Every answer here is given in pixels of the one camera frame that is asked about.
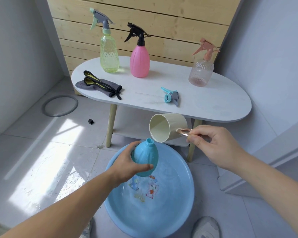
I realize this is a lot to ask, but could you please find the person's left hand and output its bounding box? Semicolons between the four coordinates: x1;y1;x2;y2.
107;140;154;189

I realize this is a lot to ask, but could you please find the person's right hand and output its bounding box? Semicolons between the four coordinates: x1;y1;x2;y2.
186;125;248;171

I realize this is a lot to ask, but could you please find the blue spray bottle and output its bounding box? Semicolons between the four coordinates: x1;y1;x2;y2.
131;138;159;178

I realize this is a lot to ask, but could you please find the beige cup with metal handle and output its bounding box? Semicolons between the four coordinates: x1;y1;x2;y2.
149;113;191;143

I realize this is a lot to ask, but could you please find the blue grey spray nozzle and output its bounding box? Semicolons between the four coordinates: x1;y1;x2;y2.
135;86;179;107

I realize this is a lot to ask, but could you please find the clear ribbed spray bottle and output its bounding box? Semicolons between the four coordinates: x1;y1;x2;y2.
188;59;215;87

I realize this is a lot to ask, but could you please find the orange spray head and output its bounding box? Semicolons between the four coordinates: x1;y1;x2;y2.
191;38;221;61

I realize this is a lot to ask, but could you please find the pink spray bottle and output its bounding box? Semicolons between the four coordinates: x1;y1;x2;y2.
129;46;150;78

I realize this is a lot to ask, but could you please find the green clear spray bottle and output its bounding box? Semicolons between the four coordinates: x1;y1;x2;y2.
100;34;120;73

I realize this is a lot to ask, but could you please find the black spray nozzle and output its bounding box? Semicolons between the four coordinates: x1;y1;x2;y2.
124;22;151;47

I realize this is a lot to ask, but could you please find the green grey spray nozzle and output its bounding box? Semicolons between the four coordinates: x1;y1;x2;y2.
89;7;116;36

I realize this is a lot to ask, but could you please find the person's left forearm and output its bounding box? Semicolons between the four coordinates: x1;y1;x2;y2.
0;171;116;238

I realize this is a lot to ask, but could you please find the person's right forearm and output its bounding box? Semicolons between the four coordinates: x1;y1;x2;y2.
229;153;298;238

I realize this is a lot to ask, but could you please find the person's left white shoe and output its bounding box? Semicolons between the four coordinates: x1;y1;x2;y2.
79;219;93;238

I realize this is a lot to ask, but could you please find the person's white shoe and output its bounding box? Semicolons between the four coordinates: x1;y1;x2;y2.
79;219;93;238
191;216;221;238

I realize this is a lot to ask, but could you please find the person's right white shoe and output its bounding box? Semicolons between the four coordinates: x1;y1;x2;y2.
191;216;221;238

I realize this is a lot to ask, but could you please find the white oval table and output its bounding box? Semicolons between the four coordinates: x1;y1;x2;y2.
71;56;252;163

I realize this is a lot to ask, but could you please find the blue plastic basin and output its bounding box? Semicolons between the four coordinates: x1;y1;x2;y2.
104;140;195;238

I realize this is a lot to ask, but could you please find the grey cloth with black trim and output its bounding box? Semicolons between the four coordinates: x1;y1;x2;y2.
75;70;123;100

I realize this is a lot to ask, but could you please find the grey rubber ring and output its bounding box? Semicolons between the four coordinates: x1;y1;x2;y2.
41;95;79;118

